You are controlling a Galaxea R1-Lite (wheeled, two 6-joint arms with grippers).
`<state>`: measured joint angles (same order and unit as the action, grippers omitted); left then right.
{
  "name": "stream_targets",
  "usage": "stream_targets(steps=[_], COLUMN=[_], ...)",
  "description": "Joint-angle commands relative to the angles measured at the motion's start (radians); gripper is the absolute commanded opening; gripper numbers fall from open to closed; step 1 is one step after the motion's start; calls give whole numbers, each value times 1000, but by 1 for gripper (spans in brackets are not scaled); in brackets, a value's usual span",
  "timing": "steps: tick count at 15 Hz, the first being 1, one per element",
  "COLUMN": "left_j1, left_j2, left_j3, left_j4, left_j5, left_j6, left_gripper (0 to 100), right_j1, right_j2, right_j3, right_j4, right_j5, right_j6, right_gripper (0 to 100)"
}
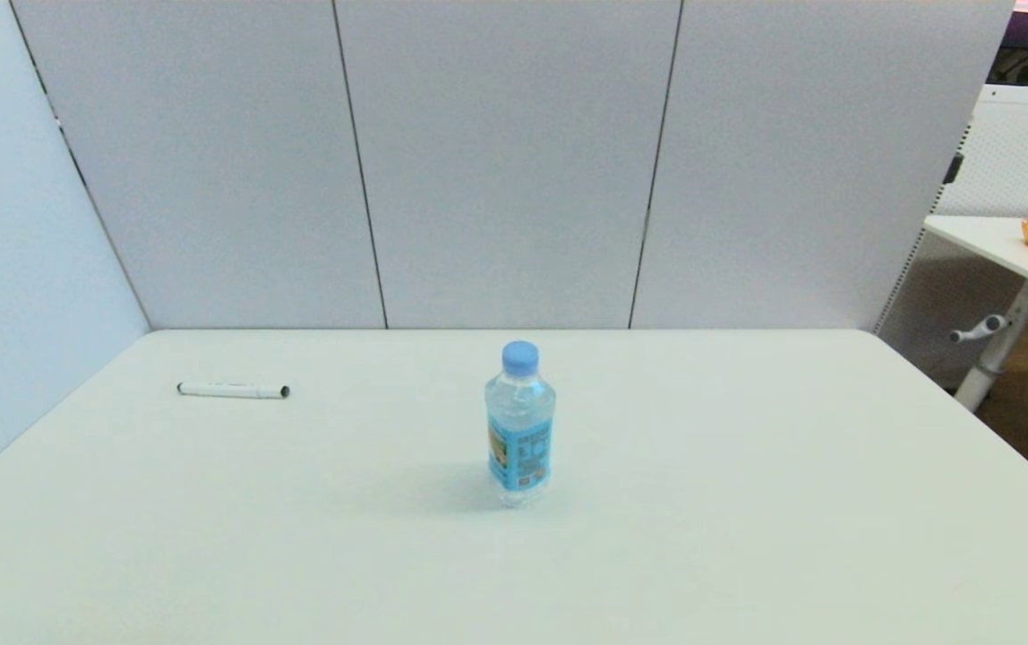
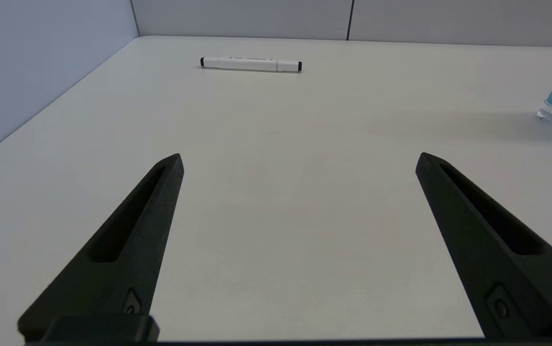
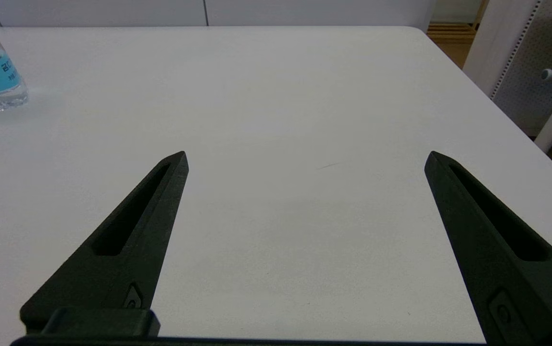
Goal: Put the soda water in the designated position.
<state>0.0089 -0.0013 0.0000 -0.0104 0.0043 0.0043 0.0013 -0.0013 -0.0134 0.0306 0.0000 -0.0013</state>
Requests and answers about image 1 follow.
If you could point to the clear soda water bottle blue cap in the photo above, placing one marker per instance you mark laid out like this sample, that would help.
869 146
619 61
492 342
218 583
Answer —
519 421

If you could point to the white side table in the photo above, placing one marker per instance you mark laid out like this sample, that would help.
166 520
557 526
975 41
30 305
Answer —
998 242

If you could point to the white marker pen black tip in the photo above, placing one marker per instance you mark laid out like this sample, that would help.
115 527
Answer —
227 390

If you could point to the black partition clip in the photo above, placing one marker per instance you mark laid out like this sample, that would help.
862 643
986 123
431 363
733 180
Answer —
954 167

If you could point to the white perforated partition panel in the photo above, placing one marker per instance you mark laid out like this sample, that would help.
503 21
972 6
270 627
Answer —
1024 152

